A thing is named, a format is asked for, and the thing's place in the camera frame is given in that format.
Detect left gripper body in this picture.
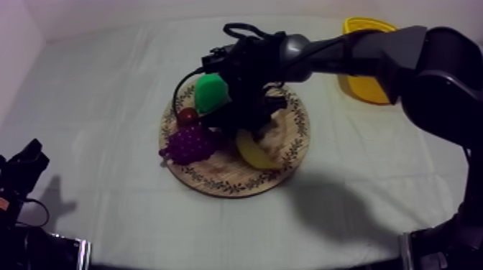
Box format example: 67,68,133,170
0,139,50,205

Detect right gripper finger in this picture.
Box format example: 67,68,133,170
264,96,289,114
250,122,272,143

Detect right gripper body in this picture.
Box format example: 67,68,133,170
200,32,290,132

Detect yellow toy banana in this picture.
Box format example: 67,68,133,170
235,128,285,170

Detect round wooden board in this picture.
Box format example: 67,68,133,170
158,77,311,198

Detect yellow plastic basket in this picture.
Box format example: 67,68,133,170
336,17,399,106

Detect green toy pear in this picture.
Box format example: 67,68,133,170
194,73,232,116

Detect purple toy grapes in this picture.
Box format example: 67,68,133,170
158,125,220,166

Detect small red fruit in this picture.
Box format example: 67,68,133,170
176,107,200,128

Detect silver metal bar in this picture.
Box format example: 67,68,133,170
74,237,92,270
397,231,413,270

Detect black cable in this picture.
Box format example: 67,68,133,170
172,67,206,114
17,197,51,228
223,22,273,41

